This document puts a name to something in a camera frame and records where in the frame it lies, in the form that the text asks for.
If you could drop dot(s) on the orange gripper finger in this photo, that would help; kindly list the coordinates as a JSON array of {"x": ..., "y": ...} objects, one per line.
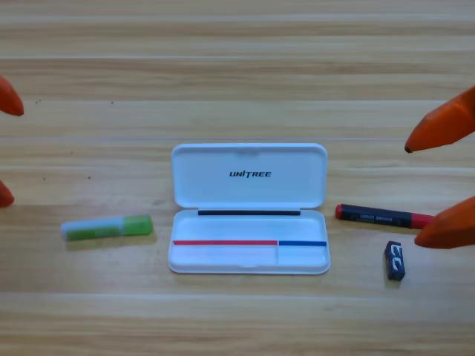
[
  {"x": 449, "y": 230},
  {"x": 9, "y": 100},
  {"x": 4, "y": 196},
  {"x": 441, "y": 126}
]

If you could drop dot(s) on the black eraser white print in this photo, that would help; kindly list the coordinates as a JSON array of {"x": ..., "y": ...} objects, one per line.
[{"x": 395, "y": 261}]

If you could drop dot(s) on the red black marker pen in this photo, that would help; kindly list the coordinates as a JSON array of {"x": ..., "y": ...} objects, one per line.
[{"x": 378, "y": 216}]

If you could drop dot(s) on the white Unitree pencil case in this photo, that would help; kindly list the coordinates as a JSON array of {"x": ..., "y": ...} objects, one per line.
[{"x": 248, "y": 193}]

